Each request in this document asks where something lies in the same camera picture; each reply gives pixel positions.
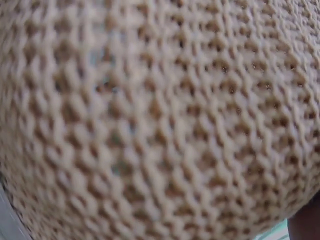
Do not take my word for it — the beige knitted fabric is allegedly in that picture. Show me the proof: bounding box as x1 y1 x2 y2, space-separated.
0 0 320 240

